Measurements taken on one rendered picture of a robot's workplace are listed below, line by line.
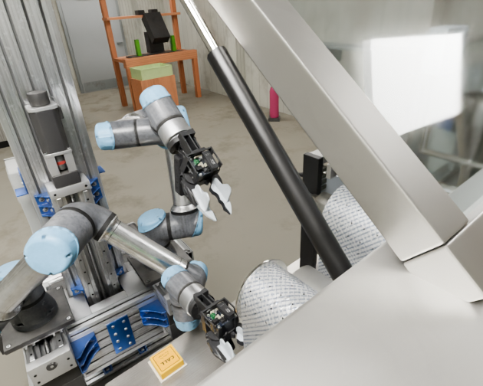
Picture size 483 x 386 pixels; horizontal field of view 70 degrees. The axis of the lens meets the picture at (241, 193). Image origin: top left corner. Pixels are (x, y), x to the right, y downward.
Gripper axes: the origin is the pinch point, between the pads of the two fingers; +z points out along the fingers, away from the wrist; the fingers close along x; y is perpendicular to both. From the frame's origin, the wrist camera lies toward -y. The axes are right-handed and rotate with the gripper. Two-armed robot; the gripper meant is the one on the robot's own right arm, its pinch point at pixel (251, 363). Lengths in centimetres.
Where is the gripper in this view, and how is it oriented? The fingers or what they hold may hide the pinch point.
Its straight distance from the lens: 85.5
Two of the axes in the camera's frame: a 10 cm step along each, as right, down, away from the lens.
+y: -0.5, -8.7, -4.8
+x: 7.7, -3.4, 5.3
